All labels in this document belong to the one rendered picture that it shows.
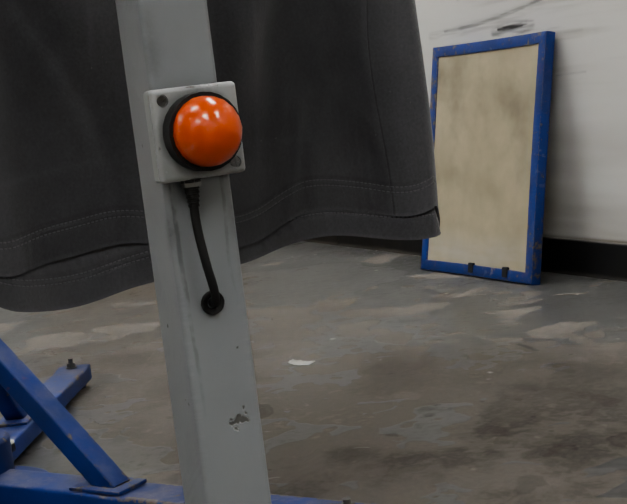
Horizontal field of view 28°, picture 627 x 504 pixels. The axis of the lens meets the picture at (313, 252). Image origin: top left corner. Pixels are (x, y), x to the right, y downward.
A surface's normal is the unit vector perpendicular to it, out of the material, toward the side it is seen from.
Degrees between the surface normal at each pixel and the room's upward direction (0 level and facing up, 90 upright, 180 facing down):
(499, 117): 80
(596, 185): 90
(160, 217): 90
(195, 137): 99
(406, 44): 88
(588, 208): 90
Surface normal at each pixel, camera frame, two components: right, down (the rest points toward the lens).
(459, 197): -0.88, -0.04
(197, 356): 0.45, 0.07
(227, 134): 0.61, 0.20
